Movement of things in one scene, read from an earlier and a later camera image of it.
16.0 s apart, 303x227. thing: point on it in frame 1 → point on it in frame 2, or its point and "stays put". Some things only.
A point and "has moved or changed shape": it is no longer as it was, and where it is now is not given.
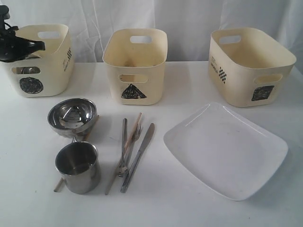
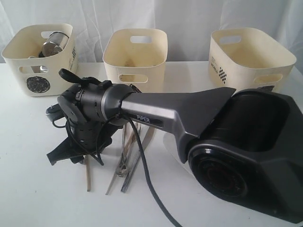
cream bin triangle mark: (136, 59) stays put
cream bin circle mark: (49, 73) stays put
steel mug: (77, 162) → (56, 42)
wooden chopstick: (62, 179) → (88, 160)
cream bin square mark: (248, 68) stays put
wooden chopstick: (117, 169) → (112, 184)
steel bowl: (72, 117) has moved or changed shape
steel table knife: (132, 168) stays put
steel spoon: (123, 169) stays put
